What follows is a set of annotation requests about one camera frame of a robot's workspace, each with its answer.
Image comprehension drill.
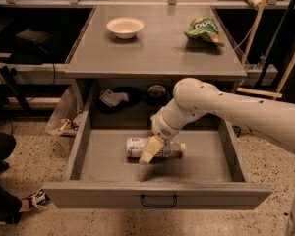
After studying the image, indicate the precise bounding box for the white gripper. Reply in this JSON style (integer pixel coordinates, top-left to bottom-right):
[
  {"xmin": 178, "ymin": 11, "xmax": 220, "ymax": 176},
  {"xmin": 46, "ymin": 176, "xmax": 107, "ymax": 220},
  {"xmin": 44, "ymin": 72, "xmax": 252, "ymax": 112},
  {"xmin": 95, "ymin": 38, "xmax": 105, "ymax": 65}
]
[{"xmin": 139, "ymin": 102, "xmax": 206, "ymax": 165}]

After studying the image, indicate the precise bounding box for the clear plastic water bottle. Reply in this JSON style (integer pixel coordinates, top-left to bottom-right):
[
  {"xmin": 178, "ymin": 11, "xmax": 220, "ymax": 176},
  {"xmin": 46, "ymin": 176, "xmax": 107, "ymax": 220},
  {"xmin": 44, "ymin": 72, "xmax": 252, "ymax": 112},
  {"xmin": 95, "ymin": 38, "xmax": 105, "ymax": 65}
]
[{"xmin": 126, "ymin": 138, "xmax": 187, "ymax": 158}]

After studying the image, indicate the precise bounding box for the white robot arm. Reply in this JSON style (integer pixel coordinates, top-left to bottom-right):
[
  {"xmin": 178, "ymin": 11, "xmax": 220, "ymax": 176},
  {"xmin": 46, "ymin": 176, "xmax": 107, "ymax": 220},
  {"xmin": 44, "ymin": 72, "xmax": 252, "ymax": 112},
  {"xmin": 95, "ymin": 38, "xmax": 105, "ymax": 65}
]
[{"xmin": 140, "ymin": 78, "xmax": 295, "ymax": 164}]

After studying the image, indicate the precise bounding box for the grey open top drawer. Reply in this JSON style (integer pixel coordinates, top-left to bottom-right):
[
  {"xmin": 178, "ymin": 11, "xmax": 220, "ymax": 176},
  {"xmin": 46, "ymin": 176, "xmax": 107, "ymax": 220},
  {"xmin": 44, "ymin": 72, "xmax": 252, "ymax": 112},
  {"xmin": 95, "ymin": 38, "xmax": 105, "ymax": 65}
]
[{"xmin": 43, "ymin": 111, "xmax": 272, "ymax": 209}]

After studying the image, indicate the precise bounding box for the grey cabinet counter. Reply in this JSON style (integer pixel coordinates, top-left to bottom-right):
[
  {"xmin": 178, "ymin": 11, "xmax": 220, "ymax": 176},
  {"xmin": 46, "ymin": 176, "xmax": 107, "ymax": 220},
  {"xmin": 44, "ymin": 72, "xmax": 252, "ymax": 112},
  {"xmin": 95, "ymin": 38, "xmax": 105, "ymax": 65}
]
[{"xmin": 66, "ymin": 4, "xmax": 247, "ymax": 84}]

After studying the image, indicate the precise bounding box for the black tape roll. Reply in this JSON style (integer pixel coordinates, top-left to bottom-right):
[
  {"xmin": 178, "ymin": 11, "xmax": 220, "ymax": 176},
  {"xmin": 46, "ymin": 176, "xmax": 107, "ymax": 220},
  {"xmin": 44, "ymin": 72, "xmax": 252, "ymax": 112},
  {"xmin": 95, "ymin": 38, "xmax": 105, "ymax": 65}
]
[{"xmin": 147, "ymin": 84, "xmax": 168, "ymax": 106}]

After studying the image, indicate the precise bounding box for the clear plastic bin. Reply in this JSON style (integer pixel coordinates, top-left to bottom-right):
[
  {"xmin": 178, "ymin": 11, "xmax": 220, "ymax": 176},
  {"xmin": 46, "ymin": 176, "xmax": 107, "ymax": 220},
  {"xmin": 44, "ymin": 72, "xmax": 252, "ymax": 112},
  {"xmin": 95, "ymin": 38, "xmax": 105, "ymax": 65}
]
[{"xmin": 45, "ymin": 87, "xmax": 79, "ymax": 150}]

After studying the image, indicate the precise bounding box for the white paper bowl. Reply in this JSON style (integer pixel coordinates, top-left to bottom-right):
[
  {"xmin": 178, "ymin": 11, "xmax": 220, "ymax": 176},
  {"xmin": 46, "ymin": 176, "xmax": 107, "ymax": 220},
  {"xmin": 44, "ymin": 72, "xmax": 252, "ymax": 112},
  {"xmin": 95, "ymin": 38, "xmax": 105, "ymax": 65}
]
[{"xmin": 106, "ymin": 17, "xmax": 144, "ymax": 39}]

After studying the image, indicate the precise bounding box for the green chip bag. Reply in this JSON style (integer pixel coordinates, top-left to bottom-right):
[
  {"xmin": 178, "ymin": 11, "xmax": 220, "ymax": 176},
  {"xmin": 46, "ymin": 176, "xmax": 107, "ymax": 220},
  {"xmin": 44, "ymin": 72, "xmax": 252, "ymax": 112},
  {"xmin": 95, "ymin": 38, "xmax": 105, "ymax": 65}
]
[{"xmin": 184, "ymin": 16, "xmax": 224, "ymax": 47}]

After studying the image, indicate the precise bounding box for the black and white sneaker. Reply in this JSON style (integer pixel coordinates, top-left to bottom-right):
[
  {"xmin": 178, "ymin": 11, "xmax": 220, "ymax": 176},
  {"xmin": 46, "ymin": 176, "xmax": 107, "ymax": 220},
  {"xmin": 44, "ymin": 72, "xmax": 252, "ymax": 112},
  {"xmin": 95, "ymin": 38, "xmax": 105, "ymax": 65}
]
[{"xmin": 20, "ymin": 189, "xmax": 50, "ymax": 212}]

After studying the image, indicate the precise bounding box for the person's black trouser leg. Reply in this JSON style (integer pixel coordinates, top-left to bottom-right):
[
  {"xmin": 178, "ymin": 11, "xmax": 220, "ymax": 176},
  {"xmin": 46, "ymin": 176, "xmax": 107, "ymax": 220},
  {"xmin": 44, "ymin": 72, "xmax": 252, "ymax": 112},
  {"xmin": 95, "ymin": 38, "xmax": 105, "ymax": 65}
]
[{"xmin": 0, "ymin": 132, "xmax": 22, "ymax": 224}]

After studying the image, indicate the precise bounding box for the dark box on shelf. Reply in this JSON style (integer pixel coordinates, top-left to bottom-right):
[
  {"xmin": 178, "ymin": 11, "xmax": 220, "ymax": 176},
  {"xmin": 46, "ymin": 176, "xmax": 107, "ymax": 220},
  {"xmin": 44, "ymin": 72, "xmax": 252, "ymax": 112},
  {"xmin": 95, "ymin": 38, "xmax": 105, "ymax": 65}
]
[{"xmin": 16, "ymin": 29, "xmax": 52, "ymax": 44}]

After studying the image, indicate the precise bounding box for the wooden broom stick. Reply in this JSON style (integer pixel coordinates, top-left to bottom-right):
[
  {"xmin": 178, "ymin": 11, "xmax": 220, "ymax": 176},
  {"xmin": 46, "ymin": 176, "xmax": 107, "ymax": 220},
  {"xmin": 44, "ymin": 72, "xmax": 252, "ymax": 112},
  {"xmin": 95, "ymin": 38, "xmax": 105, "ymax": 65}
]
[{"xmin": 241, "ymin": 0, "xmax": 267, "ymax": 66}]

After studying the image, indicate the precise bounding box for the black drawer handle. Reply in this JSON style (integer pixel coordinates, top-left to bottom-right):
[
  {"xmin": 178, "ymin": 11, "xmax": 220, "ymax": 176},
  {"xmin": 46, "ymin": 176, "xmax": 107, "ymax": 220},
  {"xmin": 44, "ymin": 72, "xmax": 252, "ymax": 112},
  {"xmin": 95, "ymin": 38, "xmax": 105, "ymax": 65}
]
[{"xmin": 141, "ymin": 195, "xmax": 177, "ymax": 208}]

